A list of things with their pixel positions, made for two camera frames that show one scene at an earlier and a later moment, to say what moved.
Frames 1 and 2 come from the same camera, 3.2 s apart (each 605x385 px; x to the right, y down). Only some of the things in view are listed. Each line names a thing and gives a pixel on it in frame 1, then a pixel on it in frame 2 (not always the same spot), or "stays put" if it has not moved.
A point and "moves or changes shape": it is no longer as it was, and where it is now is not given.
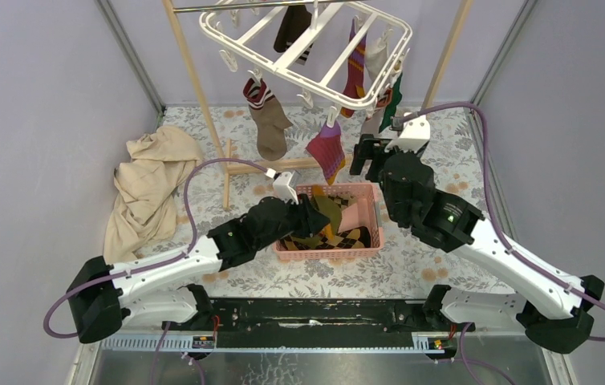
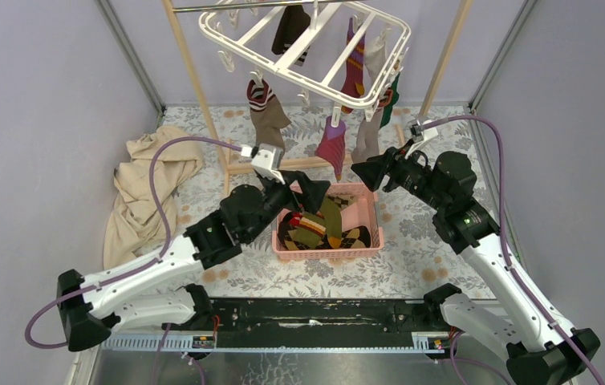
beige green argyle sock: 343,200 stays put
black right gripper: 368,147 -> 391,163
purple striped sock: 355,83 stays put
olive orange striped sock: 330,209 moves or changes shape
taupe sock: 270,121 stays put
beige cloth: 144,208 stays put
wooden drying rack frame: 231,168 stays put
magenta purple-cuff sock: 327,150 moves or changes shape
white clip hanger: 340,54 stays put
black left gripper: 310,220 -> 313,192
